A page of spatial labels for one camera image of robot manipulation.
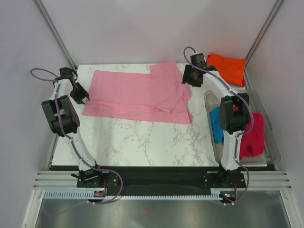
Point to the white slotted cable duct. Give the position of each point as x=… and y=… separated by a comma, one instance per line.
x=108, y=194

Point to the aluminium frame post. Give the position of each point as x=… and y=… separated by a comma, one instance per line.
x=262, y=32
x=55, y=34

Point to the right aluminium frame post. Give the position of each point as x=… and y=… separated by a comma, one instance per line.
x=262, y=32

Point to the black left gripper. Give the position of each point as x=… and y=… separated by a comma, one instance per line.
x=83, y=94

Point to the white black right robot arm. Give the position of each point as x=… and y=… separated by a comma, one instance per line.
x=234, y=115

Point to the left aluminium frame post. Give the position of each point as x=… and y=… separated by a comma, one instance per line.
x=55, y=34

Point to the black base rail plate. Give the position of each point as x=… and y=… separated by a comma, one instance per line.
x=160, y=179

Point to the pink t shirt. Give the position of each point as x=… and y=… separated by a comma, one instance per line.
x=158, y=96

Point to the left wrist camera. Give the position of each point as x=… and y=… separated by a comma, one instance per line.
x=68, y=71

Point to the clear plastic bin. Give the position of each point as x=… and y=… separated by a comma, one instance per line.
x=270, y=153

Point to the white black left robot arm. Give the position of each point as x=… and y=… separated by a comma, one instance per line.
x=63, y=121

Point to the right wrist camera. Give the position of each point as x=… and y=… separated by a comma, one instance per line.
x=198, y=60

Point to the crimson crumpled t shirt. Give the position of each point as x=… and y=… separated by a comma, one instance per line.
x=252, y=143

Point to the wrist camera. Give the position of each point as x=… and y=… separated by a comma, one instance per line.
x=198, y=60
x=68, y=71

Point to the blue crumpled t shirt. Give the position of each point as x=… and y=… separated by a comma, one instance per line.
x=216, y=128

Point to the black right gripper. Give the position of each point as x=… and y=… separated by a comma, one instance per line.
x=186, y=79

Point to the aluminium front frame rail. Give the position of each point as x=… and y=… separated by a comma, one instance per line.
x=258, y=180

